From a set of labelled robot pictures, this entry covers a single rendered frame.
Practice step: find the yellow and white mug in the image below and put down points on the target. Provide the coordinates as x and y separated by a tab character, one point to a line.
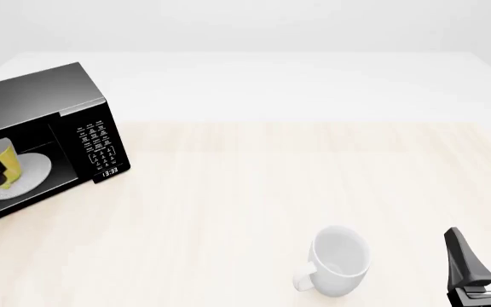
11	156

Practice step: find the black microwave oven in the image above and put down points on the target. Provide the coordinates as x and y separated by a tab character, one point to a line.
36	96

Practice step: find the plain white mug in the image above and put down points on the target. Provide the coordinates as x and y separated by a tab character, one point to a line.
339	256

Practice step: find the white round turntable plate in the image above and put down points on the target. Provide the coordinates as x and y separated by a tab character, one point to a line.
32	169

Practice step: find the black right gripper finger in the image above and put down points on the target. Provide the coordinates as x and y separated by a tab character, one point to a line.
463	262

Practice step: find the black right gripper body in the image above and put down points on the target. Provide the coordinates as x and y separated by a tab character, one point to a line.
488	295

